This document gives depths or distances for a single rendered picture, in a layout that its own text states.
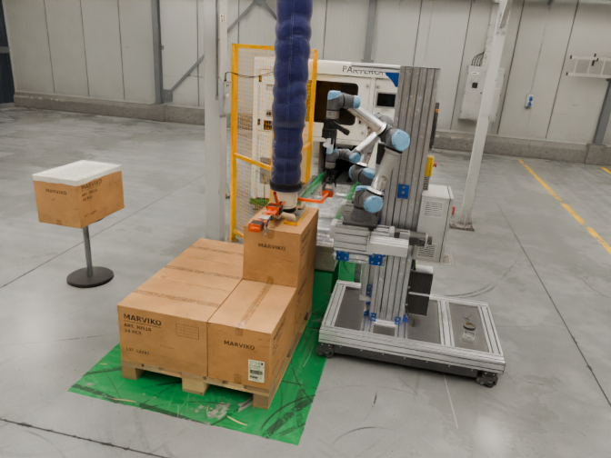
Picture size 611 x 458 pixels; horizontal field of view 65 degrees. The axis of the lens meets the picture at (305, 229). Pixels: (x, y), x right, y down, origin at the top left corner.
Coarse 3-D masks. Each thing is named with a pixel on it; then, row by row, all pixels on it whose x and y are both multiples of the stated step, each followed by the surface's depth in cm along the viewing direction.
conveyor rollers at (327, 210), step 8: (320, 184) 593; (328, 184) 591; (336, 184) 597; (344, 184) 596; (312, 192) 560; (320, 192) 559; (336, 192) 563; (344, 192) 570; (328, 200) 531; (336, 200) 531; (320, 208) 499; (328, 208) 505; (336, 208) 504; (320, 216) 481; (328, 216) 479; (320, 224) 455; (328, 224) 454; (320, 232) 438; (328, 232) 437; (320, 240) 420; (328, 240) 419
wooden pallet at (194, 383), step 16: (304, 320) 391; (288, 352) 341; (128, 368) 311; (144, 368) 308; (160, 368) 307; (192, 384) 303; (208, 384) 310; (224, 384) 297; (240, 384) 294; (272, 384) 297; (256, 400) 295; (272, 400) 303
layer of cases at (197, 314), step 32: (192, 256) 369; (224, 256) 372; (160, 288) 318; (192, 288) 321; (224, 288) 324; (256, 288) 327; (288, 288) 330; (128, 320) 298; (160, 320) 292; (192, 320) 286; (224, 320) 287; (256, 320) 289; (288, 320) 319; (128, 352) 306; (160, 352) 300; (192, 352) 294; (224, 352) 289; (256, 352) 283; (256, 384) 291
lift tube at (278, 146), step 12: (276, 60) 306; (300, 96) 311; (276, 132) 320; (288, 132) 317; (300, 132) 321; (276, 144) 323; (288, 144) 321; (300, 144) 325; (276, 156) 326; (288, 156) 324; (300, 156) 330; (276, 168) 328; (288, 168) 327; (300, 168) 335; (276, 180) 330; (288, 180) 329; (288, 192) 332
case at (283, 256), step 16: (304, 208) 369; (272, 224) 330; (288, 224) 332; (304, 224) 334; (256, 240) 326; (272, 240) 324; (288, 240) 321; (304, 240) 332; (256, 256) 331; (272, 256) 328; (288, 256) 325; (304, 256) 340; (256, 272) 335; (272, 272) 332; (288, 272) 329; (304, 272) 348
